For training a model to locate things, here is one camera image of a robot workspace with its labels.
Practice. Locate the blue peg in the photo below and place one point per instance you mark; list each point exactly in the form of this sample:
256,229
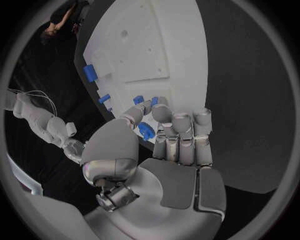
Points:
154,101

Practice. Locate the person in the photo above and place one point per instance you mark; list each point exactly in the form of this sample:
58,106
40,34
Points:
62,16

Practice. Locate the blue block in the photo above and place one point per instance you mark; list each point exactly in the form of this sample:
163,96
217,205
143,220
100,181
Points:
90,73

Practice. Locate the blue cylinder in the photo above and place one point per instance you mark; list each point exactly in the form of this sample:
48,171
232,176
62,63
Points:
104,98

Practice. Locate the blue plug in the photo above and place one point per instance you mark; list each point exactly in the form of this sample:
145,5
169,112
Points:
138,99

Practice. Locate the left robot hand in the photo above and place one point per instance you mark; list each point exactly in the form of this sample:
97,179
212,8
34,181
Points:
173,187

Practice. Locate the white task board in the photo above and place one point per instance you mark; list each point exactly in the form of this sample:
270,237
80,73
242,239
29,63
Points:
145,56

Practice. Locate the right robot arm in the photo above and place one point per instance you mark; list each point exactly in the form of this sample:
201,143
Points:
39,120

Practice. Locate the blue gear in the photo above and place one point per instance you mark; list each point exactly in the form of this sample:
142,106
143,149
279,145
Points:
145,130

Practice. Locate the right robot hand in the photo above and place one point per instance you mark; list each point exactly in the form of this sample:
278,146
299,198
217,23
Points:
75,150

